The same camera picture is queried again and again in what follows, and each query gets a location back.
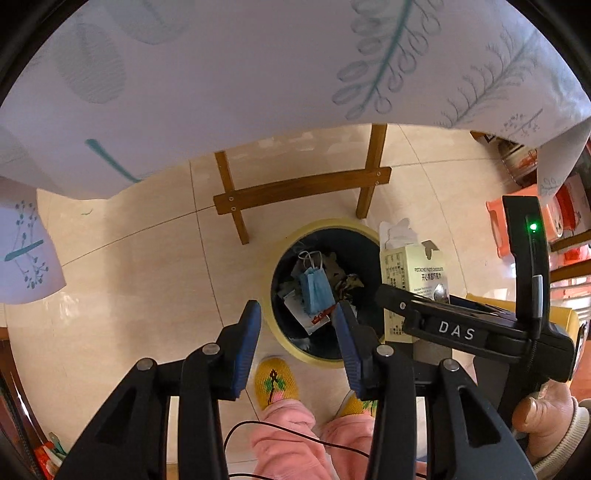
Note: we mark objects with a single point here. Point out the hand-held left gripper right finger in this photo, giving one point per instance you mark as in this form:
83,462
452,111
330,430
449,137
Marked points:
351,350

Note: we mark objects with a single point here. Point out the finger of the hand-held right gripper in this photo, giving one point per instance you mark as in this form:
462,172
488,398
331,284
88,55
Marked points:
466,303
429,323

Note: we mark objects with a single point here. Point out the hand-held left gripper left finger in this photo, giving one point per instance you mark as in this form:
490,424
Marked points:
244,350

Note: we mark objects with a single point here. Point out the cream green box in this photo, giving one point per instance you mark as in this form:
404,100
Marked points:
406,272

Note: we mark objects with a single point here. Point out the white tissue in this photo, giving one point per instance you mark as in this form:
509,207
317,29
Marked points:
397,233

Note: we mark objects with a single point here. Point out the black bin yellow rim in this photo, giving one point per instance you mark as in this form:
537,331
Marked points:
288,258

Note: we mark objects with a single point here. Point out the person's right hand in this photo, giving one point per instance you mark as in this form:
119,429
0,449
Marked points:
545,415

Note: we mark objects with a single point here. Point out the pink plastic stool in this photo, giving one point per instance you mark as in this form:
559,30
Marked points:
496,230

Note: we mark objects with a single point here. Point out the yellow plastic chair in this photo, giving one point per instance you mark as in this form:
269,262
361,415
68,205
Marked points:
565,318

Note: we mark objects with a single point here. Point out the person's pink pants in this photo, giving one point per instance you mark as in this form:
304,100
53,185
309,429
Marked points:
286,438

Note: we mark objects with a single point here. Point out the steel pot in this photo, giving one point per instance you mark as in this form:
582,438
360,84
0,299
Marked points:
519,161

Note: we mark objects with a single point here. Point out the wooden table legs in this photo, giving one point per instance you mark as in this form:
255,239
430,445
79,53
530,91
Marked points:
300,184

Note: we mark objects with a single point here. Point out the red green packet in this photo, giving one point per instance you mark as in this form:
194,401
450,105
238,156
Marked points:
51,454

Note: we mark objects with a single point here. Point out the leaf print tablecloth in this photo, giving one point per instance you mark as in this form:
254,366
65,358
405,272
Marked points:
231,69

